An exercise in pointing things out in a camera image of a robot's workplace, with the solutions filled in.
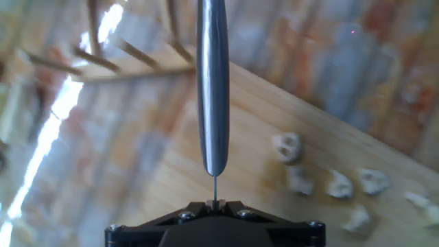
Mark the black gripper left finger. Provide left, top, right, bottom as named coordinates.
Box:
left=105, top=200, right=216, bottom=247

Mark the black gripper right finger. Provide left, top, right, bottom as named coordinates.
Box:
left=216, top=200, right=326, bottom=247

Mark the short lotus root end slice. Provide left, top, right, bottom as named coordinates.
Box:
left=272, top=132, right=302, bottom=164

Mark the steel cleaver knife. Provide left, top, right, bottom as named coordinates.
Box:
left=195, top=0, right=230, bottom=203

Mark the long lotus root piece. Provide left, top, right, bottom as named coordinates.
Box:
left=403, top=191, right=439, bottom=226

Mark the wooden cutting board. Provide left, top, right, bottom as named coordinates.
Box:
left=115, top=61, right=439, bottom=247

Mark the wooden knife rack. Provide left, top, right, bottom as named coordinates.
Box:
left=13, top=0, right=197, bottom=85

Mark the orange marble pattern mat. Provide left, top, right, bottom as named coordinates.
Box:
left=0, top=0, right=439, bottom=247

